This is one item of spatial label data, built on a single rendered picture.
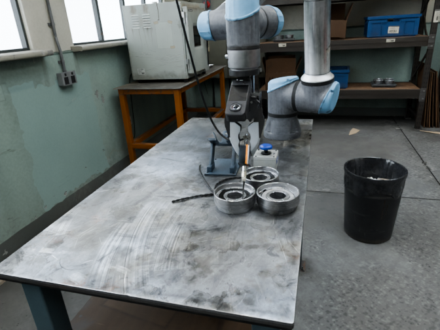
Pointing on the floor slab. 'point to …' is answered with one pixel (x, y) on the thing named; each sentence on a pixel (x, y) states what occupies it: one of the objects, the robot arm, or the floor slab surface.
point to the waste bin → (372, 198)
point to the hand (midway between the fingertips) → (245, 151)
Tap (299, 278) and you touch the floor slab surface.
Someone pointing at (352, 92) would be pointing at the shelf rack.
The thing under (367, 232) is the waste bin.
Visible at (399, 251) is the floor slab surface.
